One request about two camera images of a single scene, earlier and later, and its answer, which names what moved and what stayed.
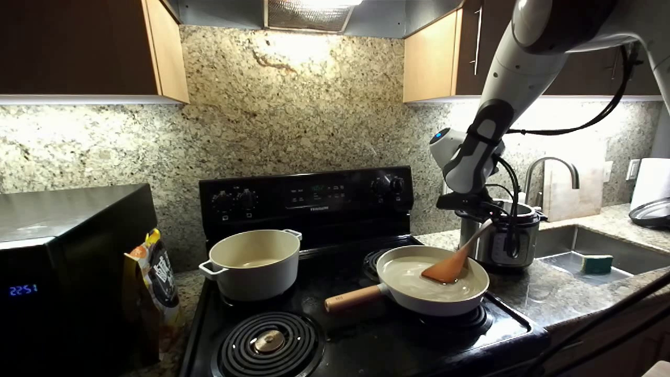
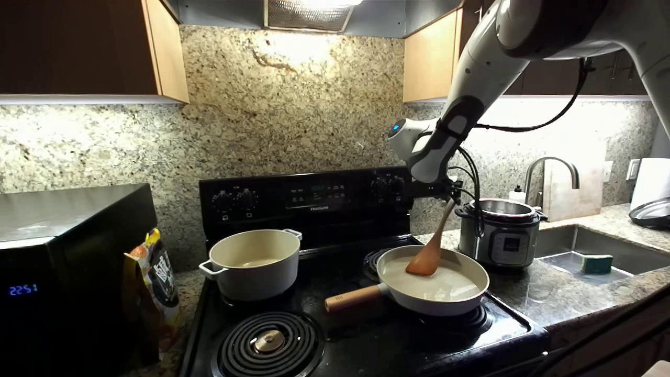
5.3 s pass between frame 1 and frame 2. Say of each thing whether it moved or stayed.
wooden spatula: moved
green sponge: stayed
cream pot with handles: stayed
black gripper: moved
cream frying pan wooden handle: stayed
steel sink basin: stayed
